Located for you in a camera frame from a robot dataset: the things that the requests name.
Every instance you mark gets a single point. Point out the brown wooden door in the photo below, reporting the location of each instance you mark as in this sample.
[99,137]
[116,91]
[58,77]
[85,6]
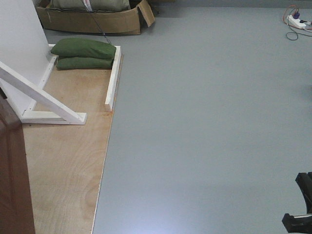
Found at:
[16,212]

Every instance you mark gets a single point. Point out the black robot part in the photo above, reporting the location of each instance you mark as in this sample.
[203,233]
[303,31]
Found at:
[301,223]

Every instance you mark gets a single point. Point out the lower green sandbag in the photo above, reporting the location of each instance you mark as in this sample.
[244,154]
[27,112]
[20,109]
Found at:
[83,63]

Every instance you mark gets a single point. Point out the green sandbag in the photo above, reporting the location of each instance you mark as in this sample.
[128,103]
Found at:
[83,63]
[78,47]

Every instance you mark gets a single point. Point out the cardboard box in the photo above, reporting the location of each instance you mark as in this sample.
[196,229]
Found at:
[80,21]

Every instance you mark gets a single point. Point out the green sandbag top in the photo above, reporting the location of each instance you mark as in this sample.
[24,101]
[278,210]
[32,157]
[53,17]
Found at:
[78,47]

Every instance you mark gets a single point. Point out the grey sandbags in box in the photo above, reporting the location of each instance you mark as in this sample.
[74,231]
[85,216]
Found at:
[92,5]

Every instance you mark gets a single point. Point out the white power strip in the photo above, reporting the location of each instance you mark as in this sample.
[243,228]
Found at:
[291,21]

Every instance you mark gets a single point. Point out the white wooden edge rail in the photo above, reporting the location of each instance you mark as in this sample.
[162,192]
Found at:
[112,86]

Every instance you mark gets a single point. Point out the white wooden brace frame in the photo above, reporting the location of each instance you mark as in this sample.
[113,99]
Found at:
[43,107]

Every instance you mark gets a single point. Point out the white wall panel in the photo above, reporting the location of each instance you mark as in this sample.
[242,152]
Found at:
[23,44]

